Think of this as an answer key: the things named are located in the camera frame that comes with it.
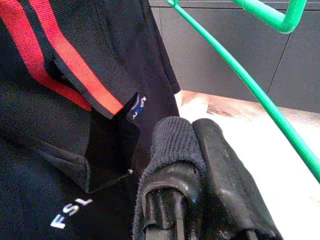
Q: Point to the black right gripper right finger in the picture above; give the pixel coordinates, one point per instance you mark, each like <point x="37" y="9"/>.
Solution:
<point x="230" y="200"/>

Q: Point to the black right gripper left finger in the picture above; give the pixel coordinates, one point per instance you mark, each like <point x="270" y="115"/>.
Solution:
<point x="170" y="175"/>

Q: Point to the navy shirt red stripe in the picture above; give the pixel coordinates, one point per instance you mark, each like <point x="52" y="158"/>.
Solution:
<point x="50" y="150"/>

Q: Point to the black television console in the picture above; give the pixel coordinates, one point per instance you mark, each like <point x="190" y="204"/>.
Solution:
<point x="212" y="75"/>

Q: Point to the green plastic hanger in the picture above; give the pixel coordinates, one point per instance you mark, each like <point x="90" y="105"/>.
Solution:
<point x="287" y="25"/>

